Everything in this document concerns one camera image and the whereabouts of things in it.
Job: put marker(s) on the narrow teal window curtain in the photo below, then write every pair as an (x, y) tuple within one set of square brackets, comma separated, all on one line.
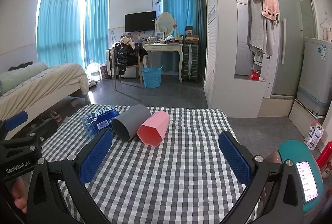
[(97, 24)]

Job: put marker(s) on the hanger with pink garment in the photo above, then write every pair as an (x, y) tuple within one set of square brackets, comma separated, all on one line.
[(327, 32)]

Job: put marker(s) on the red plastic stool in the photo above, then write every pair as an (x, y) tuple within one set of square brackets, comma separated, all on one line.
[(325, 154)]

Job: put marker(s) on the oval vanity mirror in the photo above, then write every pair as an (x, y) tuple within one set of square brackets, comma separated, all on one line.
[(166, 23)]

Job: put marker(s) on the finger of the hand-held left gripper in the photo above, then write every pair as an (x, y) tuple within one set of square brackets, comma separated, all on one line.
[(45, 130), (16, 119)]

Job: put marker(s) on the white plastic packet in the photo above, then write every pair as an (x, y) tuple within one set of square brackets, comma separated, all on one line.
[(313, 135)]

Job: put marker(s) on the wooden chair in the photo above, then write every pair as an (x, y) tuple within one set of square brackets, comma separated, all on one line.
[(141, 76)]

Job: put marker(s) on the frosted glass sliding door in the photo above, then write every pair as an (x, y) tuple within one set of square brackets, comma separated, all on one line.
[(288, 58)]

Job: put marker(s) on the white dressing table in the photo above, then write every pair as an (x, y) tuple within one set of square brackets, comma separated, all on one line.
[(160, 47)]

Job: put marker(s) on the red object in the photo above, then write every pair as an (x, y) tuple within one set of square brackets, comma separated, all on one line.
[(254, 75)]

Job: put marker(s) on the black jacket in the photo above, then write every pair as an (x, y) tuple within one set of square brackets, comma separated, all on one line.
[(124, 58)]

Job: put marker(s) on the pink towel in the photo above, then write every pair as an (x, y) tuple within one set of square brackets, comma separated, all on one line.
[(269, 3)]

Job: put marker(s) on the pink hexagonal cup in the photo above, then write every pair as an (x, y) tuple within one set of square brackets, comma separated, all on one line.
[(153, 127)]

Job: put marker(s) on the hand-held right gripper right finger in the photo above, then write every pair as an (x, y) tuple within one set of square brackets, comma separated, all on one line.
[(235, 159)]

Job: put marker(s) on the blue label water bottle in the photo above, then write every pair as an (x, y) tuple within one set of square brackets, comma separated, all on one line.
[(99, 120)]

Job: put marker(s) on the teal stool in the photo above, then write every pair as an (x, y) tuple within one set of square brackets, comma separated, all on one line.
[(288, 151)]

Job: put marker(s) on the dark ribbed suitcase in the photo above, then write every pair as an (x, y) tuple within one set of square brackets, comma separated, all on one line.
[(190, 63)]

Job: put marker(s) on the wall mirror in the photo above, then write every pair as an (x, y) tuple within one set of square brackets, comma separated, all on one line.
[(241, 32)]

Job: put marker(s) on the checkered tablecloth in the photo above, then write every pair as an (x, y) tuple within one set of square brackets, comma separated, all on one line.
[(166, 177)]

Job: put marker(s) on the bed with beige sheet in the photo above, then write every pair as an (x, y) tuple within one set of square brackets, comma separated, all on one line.
[(39, 86)]

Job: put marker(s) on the cardboard boxes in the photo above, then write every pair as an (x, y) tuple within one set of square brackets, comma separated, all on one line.
[(192, 37)]

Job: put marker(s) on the black television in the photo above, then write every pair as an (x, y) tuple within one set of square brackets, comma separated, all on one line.
[(140, 21)]

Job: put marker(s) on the small cardboard box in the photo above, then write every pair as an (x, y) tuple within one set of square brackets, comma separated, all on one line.
[(73, 102)]

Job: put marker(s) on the pink gift bag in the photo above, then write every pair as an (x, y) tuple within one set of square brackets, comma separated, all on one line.
[(103, 71)]

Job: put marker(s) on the grey cup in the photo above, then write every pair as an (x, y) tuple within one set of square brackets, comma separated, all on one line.
[(132, 117)]

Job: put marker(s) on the white washing machine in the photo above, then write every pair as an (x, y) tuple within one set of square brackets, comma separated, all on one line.
[(313, 71)]

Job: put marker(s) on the smartphone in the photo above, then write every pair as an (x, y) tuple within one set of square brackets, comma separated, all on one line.
[(307, 182)]

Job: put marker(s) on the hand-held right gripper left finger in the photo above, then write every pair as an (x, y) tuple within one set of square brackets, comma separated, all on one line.
[(95, 157)]

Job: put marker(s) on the clear water jug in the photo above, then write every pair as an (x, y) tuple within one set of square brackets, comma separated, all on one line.
[(93, 71)]

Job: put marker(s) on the pale green pillow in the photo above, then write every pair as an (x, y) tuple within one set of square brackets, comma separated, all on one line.
[(23, 72)]

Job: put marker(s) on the person's left hand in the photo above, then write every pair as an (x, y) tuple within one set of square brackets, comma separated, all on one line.
[(18, 195)]

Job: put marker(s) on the wide teal window curtain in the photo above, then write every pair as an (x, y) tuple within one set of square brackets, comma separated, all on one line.
[(59, 26)]

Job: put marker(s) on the grey towel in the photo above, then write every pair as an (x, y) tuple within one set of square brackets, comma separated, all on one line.
[(256, 32)]

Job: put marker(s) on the blue laundry basket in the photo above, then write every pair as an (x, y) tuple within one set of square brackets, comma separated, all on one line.
[(151, 77)]

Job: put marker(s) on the pair of shoes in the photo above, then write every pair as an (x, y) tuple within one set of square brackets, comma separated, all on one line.
[(55, 116)]

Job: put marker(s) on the white louvered wardrobe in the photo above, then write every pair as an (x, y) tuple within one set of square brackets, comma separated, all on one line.
[(212, 45)]

